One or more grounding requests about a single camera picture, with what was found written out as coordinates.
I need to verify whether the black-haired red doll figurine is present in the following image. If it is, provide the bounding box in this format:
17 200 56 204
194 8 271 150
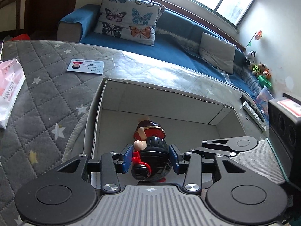
132 119 172 183

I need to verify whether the white remote control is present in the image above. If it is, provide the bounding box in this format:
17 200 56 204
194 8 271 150
240 93 266 132

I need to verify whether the white cardboard box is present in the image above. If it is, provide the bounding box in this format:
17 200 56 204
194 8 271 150
83 77 269 189

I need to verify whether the clear plastic toy bin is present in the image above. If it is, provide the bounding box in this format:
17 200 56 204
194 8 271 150
255 86 274 123

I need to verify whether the green plush toys pile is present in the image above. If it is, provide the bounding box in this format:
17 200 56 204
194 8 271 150
249 63 272 89

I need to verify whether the ID card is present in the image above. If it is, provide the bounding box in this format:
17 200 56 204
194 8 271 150
67 59 104 75

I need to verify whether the panda plush toy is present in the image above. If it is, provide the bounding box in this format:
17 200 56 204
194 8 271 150
245 50 256 66

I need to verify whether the grey plain cushion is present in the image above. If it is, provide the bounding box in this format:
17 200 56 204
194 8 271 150
199 33 236 75

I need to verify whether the blue sofa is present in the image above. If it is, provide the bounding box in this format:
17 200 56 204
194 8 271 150
57 5 262 98

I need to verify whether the pink white tissue pack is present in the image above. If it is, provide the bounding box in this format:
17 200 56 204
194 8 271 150
0 59 26 129

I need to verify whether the butterfly print pillow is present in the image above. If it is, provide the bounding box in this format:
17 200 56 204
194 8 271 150
94 0 166 46

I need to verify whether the black camera box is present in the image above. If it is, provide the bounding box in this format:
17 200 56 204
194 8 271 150
268 93 300 187

